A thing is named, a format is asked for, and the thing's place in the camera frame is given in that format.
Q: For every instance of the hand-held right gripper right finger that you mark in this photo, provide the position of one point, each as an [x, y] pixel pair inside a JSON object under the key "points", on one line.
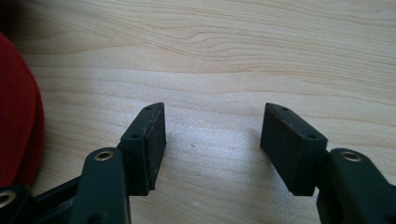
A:
{"points": [[289, 149]]}

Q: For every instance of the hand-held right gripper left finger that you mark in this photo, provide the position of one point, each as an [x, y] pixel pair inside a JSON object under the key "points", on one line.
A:
{"points": [[143, 152]]}

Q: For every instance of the red cloth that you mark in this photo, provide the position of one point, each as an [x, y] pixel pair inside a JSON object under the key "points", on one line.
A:
{"points": [[17, 118]]}

